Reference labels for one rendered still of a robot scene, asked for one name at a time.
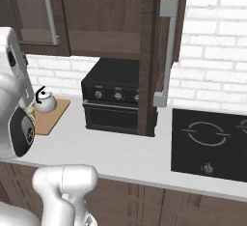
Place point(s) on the black hob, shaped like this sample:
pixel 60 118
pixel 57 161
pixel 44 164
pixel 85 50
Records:
pixel 209 143

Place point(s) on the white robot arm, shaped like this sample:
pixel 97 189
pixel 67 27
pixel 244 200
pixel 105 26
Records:
pixel 19 75

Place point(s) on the dark wood base cupboards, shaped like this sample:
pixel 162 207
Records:
pixel 167 207

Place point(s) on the black toaster oven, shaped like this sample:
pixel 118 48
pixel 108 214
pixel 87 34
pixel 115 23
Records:
pixel 109 75

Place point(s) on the dark wood wall cabinet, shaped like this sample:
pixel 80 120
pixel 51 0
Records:
pixel 103 14

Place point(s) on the dark wood cabinet door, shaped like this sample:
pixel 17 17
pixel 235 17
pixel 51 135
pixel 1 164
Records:
pixel 30 7
pixel 148 59

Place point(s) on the grey hob knob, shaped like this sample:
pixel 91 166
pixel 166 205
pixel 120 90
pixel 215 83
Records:
pixel 208 169

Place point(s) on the tan wooden tray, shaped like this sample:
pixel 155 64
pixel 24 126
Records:
pixel 51 117

